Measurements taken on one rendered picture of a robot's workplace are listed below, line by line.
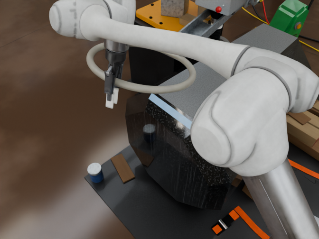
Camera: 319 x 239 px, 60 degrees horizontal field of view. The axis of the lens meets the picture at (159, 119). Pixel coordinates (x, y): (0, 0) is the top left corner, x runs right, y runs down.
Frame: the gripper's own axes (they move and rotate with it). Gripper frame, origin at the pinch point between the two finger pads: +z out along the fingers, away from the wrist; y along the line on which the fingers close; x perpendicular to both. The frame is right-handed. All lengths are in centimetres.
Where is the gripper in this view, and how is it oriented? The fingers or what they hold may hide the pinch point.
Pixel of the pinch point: (112, 97)
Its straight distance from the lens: 111.8
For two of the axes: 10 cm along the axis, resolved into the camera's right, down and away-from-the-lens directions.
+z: -1.7, 8.2, 5.4
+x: -9.5, -2.8, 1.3
